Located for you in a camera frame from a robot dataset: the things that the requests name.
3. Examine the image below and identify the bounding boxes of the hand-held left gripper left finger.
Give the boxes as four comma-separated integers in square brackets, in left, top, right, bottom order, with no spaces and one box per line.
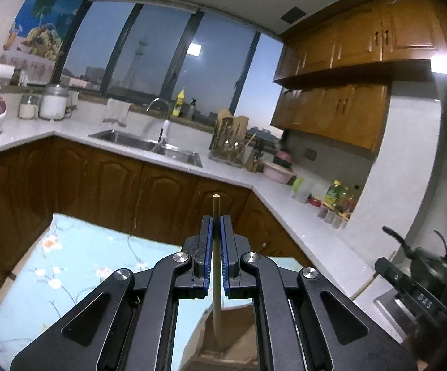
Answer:
[10,215,213,371]

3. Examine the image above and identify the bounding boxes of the floral light blue tablecloth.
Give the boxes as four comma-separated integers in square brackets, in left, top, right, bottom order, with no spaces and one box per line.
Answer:
[0,212,313,371]

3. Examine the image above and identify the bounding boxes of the dark sauce bottle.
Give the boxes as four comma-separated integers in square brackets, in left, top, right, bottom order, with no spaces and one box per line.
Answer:
[341,185,362,217]

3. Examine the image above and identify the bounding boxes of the wooden wall cabinet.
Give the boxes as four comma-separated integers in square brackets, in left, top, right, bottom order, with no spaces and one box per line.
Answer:
[270,83,393,154]
[273,0,447,83]

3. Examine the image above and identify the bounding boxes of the chrome faucet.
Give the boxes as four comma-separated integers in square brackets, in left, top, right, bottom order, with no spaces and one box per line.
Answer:
[146,98,171,152]

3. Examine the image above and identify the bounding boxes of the black wok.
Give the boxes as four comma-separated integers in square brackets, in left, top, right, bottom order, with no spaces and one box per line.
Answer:
[382,226,447,284]

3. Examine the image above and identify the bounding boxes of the ceiling vent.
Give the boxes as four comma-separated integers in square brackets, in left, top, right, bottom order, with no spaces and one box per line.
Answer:
[279,7,307,24]

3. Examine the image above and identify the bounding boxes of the yellow cooking oil bottle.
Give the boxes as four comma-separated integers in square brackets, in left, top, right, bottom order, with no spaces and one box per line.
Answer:
[324,180,344,208]

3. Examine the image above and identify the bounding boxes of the steel stove top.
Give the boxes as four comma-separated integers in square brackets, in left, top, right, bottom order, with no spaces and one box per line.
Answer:
[373,286,419,343]

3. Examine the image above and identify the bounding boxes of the small glass jar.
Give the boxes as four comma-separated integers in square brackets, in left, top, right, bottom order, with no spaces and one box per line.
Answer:
[18,95,41,120]

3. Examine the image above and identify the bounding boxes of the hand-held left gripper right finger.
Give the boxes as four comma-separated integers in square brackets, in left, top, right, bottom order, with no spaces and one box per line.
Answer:
[219,215,419,371]

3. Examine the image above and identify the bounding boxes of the row of small spice jars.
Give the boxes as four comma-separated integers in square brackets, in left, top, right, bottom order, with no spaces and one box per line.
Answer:
[323,207,350,229]

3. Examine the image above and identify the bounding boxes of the wooden countertop utensil rack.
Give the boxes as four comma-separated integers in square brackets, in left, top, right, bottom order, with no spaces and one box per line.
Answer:
[209,110,249,169]

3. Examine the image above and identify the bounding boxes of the dark knife block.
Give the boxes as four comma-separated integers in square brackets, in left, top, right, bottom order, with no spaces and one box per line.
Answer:
[244,133,265,173]

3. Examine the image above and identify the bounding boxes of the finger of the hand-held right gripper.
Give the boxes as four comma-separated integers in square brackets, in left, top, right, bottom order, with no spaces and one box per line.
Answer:
[375,257,406,293]

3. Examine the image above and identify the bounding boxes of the large glass jar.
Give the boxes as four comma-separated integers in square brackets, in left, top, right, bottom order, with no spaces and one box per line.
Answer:
[38,84,70,120]

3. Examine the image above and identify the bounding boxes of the wooden chopstick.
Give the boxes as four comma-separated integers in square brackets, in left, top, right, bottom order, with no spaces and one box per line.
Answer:
[212,194,221,353]

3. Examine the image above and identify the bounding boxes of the tropical wall poster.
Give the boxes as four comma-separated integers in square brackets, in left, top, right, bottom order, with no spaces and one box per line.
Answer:
[0,0,91,72]

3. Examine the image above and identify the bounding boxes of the wooden base cabinets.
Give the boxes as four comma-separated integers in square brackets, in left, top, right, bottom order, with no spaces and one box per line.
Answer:
[0,135,313,318]

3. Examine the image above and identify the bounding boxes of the steel kitchen sink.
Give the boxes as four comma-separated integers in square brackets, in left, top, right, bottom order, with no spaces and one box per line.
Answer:
[88,129,203,168]

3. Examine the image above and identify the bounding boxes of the pink lidded bowl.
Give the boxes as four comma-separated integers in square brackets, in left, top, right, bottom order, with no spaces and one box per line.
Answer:
[262,151,296,185]

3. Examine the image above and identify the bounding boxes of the yellow dish soap bottle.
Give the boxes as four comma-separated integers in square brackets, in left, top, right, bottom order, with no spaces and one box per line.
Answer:
[172,90,186,117]

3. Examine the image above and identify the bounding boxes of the dark framed kitchen window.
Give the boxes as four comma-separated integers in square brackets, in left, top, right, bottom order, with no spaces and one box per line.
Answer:
[59,0,286,134]

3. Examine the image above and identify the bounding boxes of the clear plastic container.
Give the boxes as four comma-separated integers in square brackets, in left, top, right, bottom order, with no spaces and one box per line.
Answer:
[103,98,132,127]

